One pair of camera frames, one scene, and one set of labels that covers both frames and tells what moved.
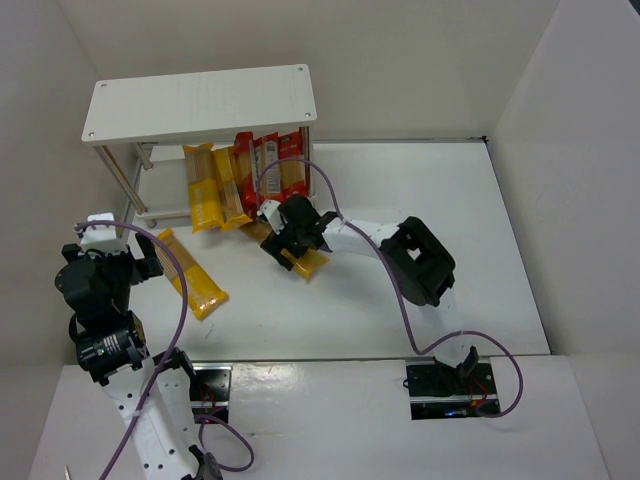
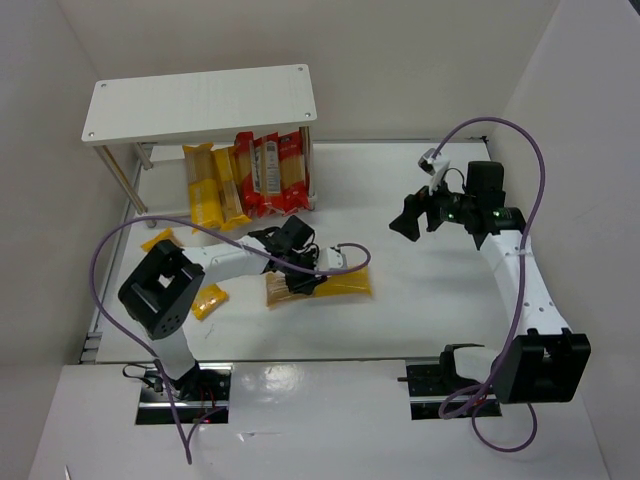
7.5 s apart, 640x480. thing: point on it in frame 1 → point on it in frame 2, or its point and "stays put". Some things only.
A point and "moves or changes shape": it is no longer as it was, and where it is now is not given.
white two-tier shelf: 164,113 stays put
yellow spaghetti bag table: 306,264 moves or changes shape
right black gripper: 288,236 → 426,208
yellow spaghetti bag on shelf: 206,206 stays put
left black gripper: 122,262 → 304,279
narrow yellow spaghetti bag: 229,187 stays put
